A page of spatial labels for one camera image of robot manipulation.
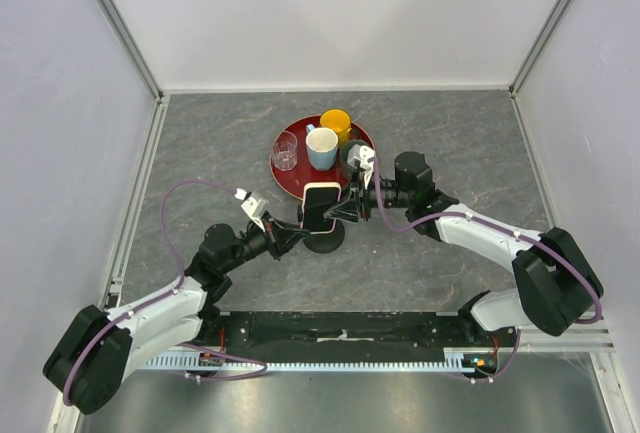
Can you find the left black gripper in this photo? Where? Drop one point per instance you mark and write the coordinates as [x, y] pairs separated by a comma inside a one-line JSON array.
[[280, 236]]

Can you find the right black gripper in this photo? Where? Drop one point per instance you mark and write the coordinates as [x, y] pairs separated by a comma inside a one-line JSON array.
[[347, 211]]

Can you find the phone with pink case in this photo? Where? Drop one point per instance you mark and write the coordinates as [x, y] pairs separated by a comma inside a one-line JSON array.
[[318, 198]]

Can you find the black phone stand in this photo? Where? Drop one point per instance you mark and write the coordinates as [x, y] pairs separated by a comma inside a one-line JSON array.
[[326, 243]]

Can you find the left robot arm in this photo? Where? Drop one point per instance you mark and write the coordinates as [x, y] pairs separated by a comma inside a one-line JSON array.
[[101, 348]]

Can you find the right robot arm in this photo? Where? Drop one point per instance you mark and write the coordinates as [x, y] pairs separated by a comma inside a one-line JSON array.
[[555, 285]]

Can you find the dark green glass mug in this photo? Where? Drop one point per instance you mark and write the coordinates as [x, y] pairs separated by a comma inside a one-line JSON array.
[[347, 145]]

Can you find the light blue mug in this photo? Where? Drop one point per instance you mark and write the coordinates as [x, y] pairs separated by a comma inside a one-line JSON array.
[[322, 145]]

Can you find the red round tray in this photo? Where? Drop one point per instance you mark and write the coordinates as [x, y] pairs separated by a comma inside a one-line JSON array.
[[293, 182]]

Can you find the clear plastic cup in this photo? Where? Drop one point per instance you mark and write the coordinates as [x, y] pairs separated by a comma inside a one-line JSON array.
[[284, 151]]

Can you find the yellow mug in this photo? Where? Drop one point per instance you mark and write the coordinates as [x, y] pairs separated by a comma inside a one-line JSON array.
[[339, 121]]

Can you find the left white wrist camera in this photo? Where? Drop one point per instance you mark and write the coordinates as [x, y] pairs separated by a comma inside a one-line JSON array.
[[254, 205]]

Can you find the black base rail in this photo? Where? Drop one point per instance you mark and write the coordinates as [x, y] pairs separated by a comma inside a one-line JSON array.
[[348, 337]]

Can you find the slotted cable duct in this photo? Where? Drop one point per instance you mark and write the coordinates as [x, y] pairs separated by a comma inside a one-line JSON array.
[[194, 361]]

